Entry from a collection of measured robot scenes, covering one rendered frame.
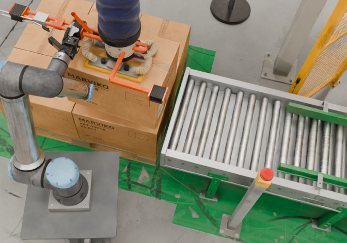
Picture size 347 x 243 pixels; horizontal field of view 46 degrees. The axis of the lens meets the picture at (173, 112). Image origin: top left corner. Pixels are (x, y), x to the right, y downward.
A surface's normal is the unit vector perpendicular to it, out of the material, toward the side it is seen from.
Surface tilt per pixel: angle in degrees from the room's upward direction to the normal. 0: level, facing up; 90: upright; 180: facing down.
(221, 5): 0
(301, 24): 88
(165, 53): 1
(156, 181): 0
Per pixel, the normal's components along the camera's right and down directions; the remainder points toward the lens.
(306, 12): -0.25, 0.84
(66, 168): 0.13, -0.48
